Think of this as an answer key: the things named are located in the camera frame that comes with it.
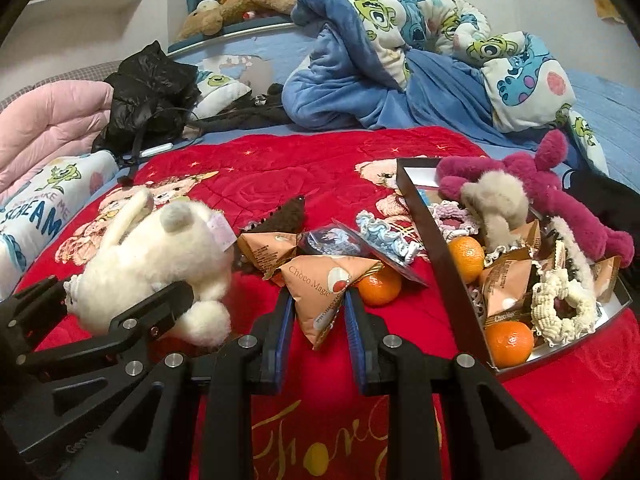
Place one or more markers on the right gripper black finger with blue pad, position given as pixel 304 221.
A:
pixel 445 414
pixel 251 365

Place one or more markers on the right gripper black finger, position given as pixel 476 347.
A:
pixel 99 408

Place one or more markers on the orange choco snack packet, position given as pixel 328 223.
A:
pixel 317 283

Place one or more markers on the tangerine in box front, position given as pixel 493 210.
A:
pixel 510 343

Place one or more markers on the tangerine in box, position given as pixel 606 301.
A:
pixel 510 343
pixel 468 257

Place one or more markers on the orange tangerine on quilt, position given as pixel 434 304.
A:
pixel 380 288

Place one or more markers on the orange snack packet left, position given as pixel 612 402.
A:
pixel 268 251

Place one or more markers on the snack packet in box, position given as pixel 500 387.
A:
pixel 504 288

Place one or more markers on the blue white scrunchie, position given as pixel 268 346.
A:
pixel 386 239

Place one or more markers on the tangerine in box back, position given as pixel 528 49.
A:
pixel 468 257

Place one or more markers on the clear packaged hair accessory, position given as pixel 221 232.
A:
pixel 336 239

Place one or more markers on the black framed tray box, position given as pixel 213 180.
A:
pixel 468 333

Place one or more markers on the brown knitted scrunchie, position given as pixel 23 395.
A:
pixel 286 218

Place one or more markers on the white plush bear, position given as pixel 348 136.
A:
pixel 144 250

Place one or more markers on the cream knitted scrunchie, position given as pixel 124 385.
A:
pixel 564 305

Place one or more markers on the red printed quilt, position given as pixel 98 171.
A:
pixel 319 426

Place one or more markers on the pink white scrunchie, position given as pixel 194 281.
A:
pixel 452 220

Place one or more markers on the beige plush toy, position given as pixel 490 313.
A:
pixel 500 202

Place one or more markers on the monster print white pillow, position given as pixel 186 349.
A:
pixel 43 206

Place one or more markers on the magenta plush bear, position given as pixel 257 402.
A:
pixel 544 190

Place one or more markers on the black bag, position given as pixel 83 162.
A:
pixel 612 202

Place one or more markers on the small monster print pillow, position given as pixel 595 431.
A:
pixel 217 92

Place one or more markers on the black puffer jacket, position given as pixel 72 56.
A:
pixel 152 99

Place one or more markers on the pink quilted blanket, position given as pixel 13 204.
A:
pixel 58 119

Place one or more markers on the monster print blue blanket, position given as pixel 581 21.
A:
pixel 405 63

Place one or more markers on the blue bed sheet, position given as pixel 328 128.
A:
pixel 268 53

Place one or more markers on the brown teddy bear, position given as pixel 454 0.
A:
pixel 210 16

